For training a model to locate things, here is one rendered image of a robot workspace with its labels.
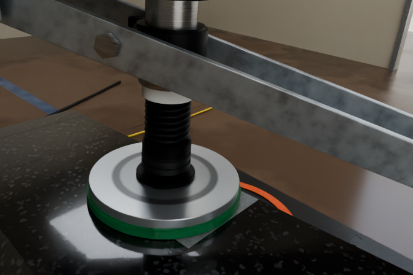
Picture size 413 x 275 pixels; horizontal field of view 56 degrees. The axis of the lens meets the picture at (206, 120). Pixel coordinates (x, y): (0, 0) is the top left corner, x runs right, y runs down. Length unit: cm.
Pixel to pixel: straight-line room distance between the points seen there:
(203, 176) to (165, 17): 23
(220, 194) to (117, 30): 25
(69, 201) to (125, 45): 24
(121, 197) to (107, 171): 7
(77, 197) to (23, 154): 16
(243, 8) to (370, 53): 208
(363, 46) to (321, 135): 504
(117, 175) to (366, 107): 35
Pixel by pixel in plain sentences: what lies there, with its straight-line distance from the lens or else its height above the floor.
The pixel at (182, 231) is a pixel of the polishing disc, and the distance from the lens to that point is 49.
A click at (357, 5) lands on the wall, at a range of 548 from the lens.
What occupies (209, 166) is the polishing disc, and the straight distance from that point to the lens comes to 60.
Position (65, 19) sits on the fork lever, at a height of 109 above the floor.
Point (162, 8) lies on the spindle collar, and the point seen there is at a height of 111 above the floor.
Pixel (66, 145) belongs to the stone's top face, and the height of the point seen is 85.
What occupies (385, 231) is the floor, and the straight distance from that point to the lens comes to 214.
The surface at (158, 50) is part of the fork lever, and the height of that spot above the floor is 107.
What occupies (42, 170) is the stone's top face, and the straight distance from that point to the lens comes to 65.
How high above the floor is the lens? 117
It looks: 23 degrees down
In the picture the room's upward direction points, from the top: 5 degrees clockwise
